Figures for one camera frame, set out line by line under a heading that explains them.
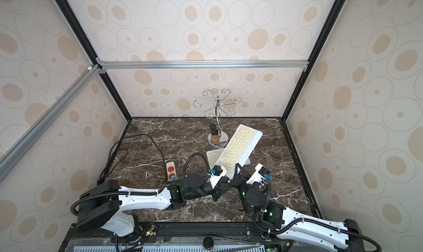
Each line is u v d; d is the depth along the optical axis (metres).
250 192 0.53
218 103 0.83
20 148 0.53
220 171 0.61
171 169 0.92
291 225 0.51
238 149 0.74
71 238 0.73
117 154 1.00
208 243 0.63
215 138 0.98
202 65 0.89
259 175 0.60
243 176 0.62
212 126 0.99
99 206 0.42
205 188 0.64
